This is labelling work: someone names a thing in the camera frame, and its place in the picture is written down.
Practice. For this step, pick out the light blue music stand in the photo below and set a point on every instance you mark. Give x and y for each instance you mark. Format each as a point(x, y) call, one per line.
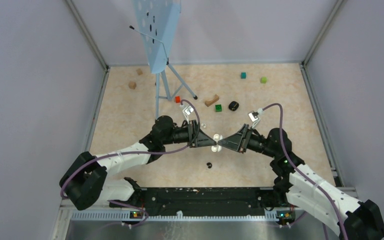
point(157, 21)

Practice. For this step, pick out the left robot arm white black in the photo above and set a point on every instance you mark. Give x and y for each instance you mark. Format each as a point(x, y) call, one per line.
point(86, 182)

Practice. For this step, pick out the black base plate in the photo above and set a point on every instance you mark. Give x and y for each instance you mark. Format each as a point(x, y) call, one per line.
point(207, 201)

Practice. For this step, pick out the small wooden cube far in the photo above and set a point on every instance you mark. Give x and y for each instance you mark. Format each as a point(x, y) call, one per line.
point(139, 72)

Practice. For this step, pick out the teal cube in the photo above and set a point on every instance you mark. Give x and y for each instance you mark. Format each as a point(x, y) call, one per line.
point(243, 75)

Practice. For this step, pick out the lime green cube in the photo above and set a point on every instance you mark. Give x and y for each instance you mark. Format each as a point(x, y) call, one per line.
point(263, 80)

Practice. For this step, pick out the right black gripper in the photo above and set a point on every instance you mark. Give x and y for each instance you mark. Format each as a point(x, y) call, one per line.
point(234, 142)

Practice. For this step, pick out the wooden cube near stand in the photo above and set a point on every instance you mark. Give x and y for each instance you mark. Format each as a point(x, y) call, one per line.
point(132, 85)

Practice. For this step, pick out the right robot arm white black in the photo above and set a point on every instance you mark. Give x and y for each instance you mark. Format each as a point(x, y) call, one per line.
point(311, 185)

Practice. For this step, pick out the aluminium rail frame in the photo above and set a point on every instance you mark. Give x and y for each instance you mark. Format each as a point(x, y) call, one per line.
point(131, 217)

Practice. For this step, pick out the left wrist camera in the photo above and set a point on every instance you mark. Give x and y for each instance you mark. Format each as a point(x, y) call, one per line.
point(187, 110)

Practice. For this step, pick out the white charging case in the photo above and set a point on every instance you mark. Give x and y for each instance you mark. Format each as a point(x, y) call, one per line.
point(217, 148)

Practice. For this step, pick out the black earbud charging case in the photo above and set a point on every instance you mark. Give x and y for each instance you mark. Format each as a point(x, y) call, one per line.
point(233, 106)

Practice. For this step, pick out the green lego brick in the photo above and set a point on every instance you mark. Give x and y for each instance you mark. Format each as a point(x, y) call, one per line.
point(218, 108)

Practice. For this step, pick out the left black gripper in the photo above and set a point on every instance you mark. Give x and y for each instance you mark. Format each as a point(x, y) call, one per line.
point(202, 140)

